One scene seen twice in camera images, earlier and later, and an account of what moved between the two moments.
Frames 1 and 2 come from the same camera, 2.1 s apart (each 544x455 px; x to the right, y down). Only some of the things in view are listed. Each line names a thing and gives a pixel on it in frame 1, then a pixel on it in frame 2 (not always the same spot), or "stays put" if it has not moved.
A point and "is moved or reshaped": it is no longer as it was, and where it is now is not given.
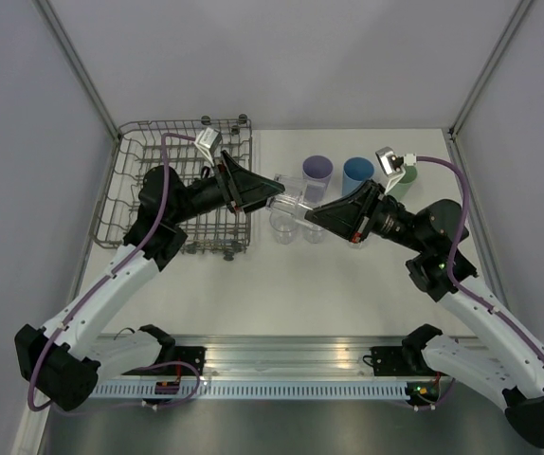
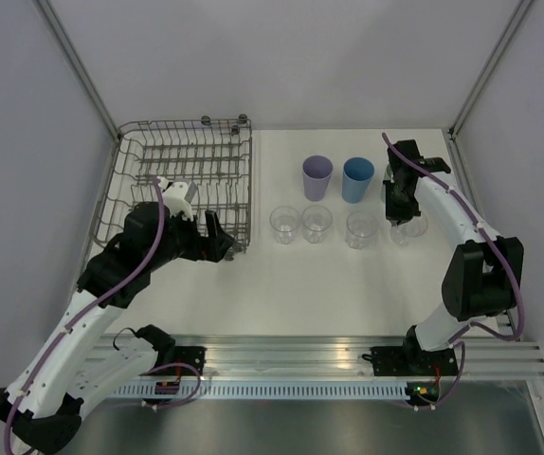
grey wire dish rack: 190,148 stays put
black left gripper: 242,190 → 208,248
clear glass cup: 282,226 stays put
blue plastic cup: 356,171 stays put
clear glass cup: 294,198 is moved or reshaped
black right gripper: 351,216 → 396,214
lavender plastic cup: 317,172 stays put
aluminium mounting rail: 287,355 stays put
